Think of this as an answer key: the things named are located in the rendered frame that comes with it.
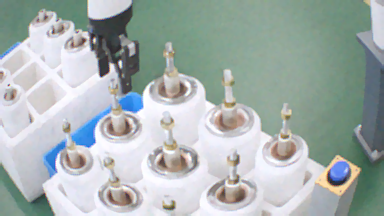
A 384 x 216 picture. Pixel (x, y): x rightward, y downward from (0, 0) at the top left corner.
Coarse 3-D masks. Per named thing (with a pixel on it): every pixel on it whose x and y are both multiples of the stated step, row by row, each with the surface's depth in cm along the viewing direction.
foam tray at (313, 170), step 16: (144, 112) 129; (96, 144) 123; (304, 176) 115; (48, 192) 113; (64, 192) 117; (304, 192) 109; (64, 208) 109; (96, 208) 110; (272, 208) 107; (288, 208) 106; (304, 208) 110
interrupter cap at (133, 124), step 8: (128, 112) 118; (104, 120) 117; (128, 120) 116; (136, 120) 116; (104, 128) 115; (112, 128) 116; (128, 128) 115; (136, 128) 115; (104, 136) 113; (112, 136) 113; (120, 136) 113; (128, 136) 113; (136, 136) 114
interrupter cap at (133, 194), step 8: (104, 184) 104; (128, 184) 105; (104, 192) 103; (128, 192) 103; (136, 192) 103; (104, 200) 101; (112, 200) 102; (128, 200) 102; (136, 200) 102; (112, 208) 100; (120, 208) 100; (128, 208) 100; (136, 208) 100
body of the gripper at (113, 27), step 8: (128, 8) 99; (88, 16) 99; (112, 16) 98; (120, 16) 99; (128, 16) 100; (88, 24) 101; (96, 24) 99; (104, 24) 98; (112, 24) 99; (120, 24) 99; (96, 32) 100; (104, 32) 99; (112, 32) 100; (120, 32) 100; (112, 40) 101; (120, 40) 101; (104, 48) 105; (112, 48) 103; (120, 48) 103
